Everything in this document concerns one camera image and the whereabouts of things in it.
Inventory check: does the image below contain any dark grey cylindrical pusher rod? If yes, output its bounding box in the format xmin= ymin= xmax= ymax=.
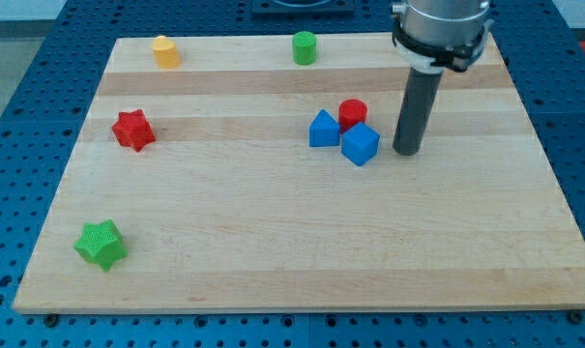
xmin=393 ymin=68 xmax=442 ymax=156

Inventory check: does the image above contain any blue cube block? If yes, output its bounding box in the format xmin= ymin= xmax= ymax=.
xmin=341 ymin=123 xmax=380 ymax=166

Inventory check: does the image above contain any red cylinder block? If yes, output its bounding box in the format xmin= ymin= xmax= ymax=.
xmin=338 ymin=99 xmax=368 ymax=133

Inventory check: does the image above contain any blue triangular prism block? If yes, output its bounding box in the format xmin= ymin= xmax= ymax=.
xmin=308 ymin=109 xmax=340 ymax=147

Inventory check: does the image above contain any green cylinder block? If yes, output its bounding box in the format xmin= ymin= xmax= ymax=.
xmin=292 ymin=31 xmax=317 ymax=65

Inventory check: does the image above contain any light wooden board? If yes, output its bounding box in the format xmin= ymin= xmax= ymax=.
xmin=14 ymin=33 xmax=585 ymax=314

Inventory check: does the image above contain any yellow heart block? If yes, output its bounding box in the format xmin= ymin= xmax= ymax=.
xmin=151 ymin=35 xmax=181 ymax=69

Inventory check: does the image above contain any red star block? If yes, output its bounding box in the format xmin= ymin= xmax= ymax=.
xmin=111 ymin=109 xmax=156 ymax=152

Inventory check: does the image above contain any green star block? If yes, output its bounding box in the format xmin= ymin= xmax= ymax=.
xmin=73 ymin=219 xmax=128 ymax=272

